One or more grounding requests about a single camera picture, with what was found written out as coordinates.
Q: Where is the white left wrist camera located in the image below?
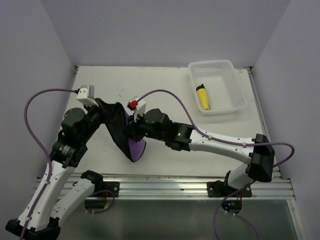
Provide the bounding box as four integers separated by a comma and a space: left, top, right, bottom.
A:
76, 85, 98, 106

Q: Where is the purple grey towel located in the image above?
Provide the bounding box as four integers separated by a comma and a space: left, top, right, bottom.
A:
104, 102, 147, 163

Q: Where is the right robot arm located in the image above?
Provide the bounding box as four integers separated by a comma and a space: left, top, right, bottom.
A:
127, 108, 275, 197

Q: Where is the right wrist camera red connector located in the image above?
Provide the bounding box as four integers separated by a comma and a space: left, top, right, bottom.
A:
127, 96, 147, 122

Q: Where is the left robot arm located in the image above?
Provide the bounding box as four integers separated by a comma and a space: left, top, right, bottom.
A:
5, 98, 116, 240

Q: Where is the aluminium mounting rail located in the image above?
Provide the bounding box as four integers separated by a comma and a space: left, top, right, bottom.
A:
32, 174, 296, 201

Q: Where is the right black base bracket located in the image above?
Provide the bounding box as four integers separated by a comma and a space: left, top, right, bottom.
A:
206, 180, 253, 198

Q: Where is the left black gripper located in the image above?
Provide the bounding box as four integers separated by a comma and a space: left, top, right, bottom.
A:
80, 97, 120, 143

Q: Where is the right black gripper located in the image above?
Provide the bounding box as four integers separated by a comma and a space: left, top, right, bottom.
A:
122, 111, 166, 144

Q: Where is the left black base bracket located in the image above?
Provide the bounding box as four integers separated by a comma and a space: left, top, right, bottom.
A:
92, 181, 120, 198

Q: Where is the black base bracket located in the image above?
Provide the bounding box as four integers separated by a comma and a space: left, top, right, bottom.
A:
206, 180, 253, 198
92, 181, 120, 198

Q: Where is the white plastic basket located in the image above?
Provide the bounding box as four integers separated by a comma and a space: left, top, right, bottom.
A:
188, 59, 248, 116

